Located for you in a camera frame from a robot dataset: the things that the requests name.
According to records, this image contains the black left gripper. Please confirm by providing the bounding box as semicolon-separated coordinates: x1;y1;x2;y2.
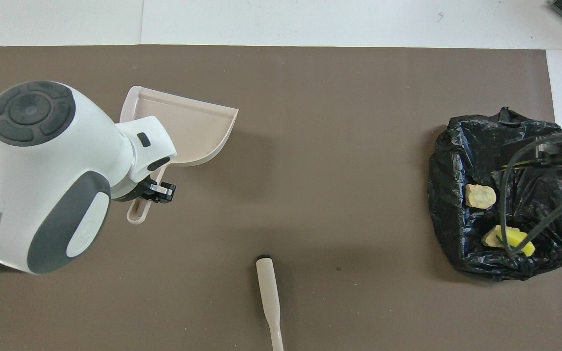
111;178;177;204

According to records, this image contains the beige plastic dustpan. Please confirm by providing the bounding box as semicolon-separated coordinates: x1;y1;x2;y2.
120;86;239;225

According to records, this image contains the yellow sponge wedge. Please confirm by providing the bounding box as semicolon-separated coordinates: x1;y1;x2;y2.
497;225;536;257

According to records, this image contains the pale bread slice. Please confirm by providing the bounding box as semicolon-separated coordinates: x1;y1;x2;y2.
465;184;497;210

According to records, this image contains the striped croissant toy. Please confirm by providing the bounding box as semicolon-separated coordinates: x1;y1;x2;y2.
481;225;511;249

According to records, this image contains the beige brush with black bristles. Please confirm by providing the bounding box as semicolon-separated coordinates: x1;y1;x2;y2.
256;254;284;351

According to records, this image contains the black bag lined bin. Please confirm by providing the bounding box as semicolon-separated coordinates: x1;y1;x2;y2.
428;107;562;281

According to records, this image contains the brown table mat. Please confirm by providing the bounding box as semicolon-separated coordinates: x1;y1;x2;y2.
0;45;562;351

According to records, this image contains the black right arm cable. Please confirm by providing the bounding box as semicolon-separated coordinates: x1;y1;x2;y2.
500;133;562;257

